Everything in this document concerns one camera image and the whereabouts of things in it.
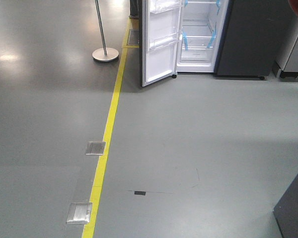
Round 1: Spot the dark grey fridge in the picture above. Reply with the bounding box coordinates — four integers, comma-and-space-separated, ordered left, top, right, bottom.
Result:
176, 0, 294, 77

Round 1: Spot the silver floor outlet plate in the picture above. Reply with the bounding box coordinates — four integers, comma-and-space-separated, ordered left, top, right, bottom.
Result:
66, 202, 92, 225
85, 141, 106, 156

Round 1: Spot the clear middle door bin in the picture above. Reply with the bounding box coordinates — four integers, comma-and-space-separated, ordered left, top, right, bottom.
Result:
149, 32, 179, 51

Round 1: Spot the clear door bin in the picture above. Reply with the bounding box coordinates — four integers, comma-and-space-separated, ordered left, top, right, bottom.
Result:
149, 32, 179, 51
149, 0, 182, 13

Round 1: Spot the silver floor stand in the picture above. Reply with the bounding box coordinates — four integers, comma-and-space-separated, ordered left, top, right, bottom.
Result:
92, 0, 119, 62

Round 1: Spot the dark floor sign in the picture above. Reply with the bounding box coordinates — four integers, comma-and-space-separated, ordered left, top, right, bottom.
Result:
127, 29, 139, 46

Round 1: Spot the clear crisper drawer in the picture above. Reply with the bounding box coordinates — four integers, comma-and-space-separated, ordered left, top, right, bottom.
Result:
180, 35, 214, 62

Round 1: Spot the clear upper door bin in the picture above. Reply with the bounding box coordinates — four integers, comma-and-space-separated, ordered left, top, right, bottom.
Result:
149, 0, 182, 13

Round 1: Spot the standing person in grey jeans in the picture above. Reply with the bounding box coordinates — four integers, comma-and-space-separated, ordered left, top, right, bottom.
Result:
129, 0, 139, 19

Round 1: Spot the grey stone kitchen counter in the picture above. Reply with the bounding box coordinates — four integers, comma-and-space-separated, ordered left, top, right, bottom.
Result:
274, 174, 298, 238

